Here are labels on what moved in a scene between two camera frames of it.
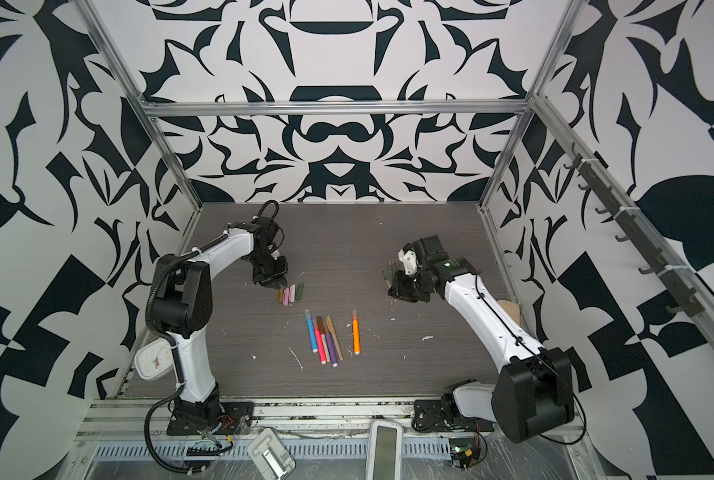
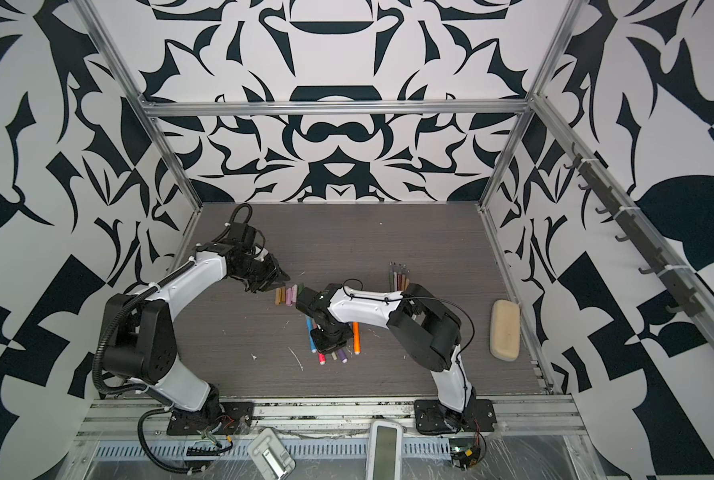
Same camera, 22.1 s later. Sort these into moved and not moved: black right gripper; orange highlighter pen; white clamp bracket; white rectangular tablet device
Moved: black right gripper
Not moved: white rectangular tablet device; orange highlighter pen; white clamp bracket
